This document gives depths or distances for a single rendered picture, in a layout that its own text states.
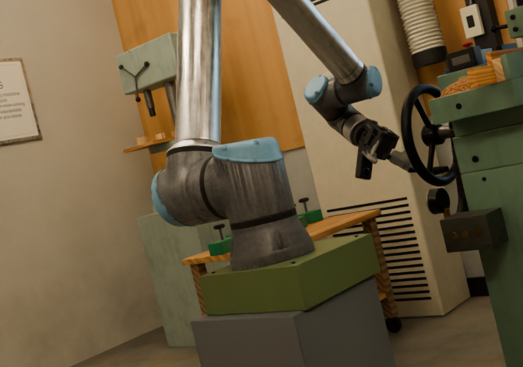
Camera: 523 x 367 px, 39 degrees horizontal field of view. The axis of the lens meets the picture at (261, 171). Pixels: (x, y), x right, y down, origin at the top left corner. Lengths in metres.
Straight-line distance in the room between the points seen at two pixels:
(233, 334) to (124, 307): 2.95
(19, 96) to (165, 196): 2.64
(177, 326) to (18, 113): 1.44
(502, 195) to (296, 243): 0.51
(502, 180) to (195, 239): 2.15
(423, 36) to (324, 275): 1.93
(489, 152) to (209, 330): 0.76
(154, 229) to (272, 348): 2.42
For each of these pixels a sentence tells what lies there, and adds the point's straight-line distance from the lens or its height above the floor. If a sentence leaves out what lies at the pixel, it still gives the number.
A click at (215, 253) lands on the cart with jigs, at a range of 2.95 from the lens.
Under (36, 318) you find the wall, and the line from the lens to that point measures 4.20.
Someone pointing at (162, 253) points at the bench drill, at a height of 0.50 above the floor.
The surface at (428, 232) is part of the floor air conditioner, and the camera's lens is 3.35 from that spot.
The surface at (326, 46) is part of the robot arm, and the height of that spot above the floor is 1.11.
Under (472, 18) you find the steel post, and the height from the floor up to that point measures 1.22.
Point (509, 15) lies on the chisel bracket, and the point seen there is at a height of 1.06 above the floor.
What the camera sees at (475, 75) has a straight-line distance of 1.64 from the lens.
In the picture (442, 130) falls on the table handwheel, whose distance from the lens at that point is 2.09.
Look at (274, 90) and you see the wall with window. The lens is 4.01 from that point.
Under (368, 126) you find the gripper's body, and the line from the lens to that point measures 2.23.
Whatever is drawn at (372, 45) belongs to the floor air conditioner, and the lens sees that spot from 3.31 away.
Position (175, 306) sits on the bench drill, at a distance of 3.94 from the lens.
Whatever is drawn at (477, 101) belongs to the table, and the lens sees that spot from 1.73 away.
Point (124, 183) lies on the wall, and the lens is 4.61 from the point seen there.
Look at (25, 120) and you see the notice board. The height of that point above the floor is 1.36.
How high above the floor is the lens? 0.87
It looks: 1 degrees down
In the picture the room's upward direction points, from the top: 14 degrees counter-clockwise
